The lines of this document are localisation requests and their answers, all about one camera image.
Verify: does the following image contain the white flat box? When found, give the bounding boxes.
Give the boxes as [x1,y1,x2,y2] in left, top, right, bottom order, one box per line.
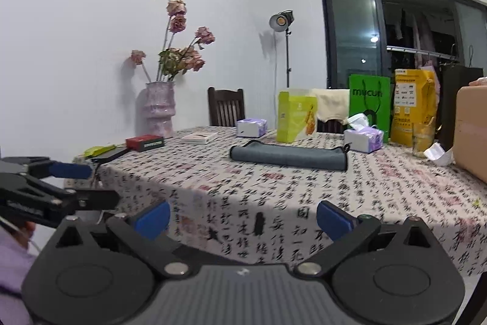
[182,131,218,145]

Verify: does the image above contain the green mucun paper bag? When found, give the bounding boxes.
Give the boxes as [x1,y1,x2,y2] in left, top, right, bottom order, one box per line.
[348,74,391,143]

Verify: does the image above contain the red and green box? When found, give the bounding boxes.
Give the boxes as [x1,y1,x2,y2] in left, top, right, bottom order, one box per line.
[125,134,164,153]

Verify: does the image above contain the black smartphone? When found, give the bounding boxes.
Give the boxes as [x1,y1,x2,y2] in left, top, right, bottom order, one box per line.
[91,147,130,164]

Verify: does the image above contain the calligraphy print tablecloth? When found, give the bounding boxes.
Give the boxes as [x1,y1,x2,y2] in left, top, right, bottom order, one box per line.
[64,124,487,277]

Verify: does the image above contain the crumpled white paper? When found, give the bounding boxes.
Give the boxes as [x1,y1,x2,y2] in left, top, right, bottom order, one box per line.
[423,143,454,167]

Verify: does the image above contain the white tissue pack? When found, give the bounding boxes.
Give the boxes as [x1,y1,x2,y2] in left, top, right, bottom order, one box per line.
[343,113,384,154]
[236,118,268,139]

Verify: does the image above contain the dark wooden chair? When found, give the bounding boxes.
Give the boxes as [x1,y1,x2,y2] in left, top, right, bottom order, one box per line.
[207,87,245,127]

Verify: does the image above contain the pink textured vase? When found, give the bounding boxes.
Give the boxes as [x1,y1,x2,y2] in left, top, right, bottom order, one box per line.
[135,82,176,139]

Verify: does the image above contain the lime green wrapper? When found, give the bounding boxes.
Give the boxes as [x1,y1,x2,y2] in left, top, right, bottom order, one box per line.
[82,144,116,158]

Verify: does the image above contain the black paper bag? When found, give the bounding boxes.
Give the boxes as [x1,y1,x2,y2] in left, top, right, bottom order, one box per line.
[435,46,484,151]

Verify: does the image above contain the cream cloth on chair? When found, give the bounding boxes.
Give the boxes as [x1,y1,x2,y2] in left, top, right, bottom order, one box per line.
[310,88,350,125]

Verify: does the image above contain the purple sleeved forearm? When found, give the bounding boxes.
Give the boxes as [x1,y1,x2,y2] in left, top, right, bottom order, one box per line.
[1,219,36,324]

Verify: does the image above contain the glass cup with straw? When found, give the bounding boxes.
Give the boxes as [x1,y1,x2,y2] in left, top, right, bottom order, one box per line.
[412,123,435,157]

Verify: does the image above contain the left white tissue pack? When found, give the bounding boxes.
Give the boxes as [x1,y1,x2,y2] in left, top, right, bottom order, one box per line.
[236,118,268,139]

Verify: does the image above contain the yellow printed bag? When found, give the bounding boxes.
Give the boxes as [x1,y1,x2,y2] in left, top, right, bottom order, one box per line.
[391,69,437,148]

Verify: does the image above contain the studio lamp on stand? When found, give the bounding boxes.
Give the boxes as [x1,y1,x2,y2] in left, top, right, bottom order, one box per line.
[268,8,295,89]

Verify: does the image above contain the purple and grey towel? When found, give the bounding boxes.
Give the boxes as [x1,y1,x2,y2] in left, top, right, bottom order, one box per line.
[229,140,350,171]

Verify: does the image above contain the pink suitcase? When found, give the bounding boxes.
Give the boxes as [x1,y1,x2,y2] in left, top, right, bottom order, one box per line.
[453,77,487,182]

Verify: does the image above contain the right white tissue pack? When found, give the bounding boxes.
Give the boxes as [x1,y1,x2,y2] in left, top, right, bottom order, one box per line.
[343,113,384,154]

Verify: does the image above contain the dried pink roses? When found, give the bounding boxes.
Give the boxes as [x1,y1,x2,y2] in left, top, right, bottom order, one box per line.
[130,0,216,83]

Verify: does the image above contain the lime green carton box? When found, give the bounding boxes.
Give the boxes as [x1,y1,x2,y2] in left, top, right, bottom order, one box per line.
[276,90,318,143]

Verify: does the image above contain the dark framed window door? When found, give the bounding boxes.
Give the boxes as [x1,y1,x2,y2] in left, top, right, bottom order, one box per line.
[322,0,486,88]

